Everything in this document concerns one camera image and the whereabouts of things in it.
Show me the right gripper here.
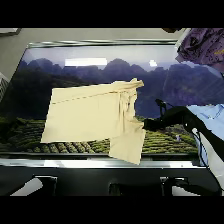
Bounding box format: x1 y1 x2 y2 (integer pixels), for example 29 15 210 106
142 117 169 132

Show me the cream garment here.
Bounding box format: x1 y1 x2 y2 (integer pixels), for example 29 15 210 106
40 77 147 166

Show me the light blue shirt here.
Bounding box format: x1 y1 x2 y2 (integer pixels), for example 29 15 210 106
185 103 224 167

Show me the purple patterned garment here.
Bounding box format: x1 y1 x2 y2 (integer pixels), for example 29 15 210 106
175 27 224 73

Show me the black cable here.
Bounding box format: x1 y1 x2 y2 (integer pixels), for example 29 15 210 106
192 127 210 166

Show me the silver frame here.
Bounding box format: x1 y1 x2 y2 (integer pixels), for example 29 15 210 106
0 156 224 197

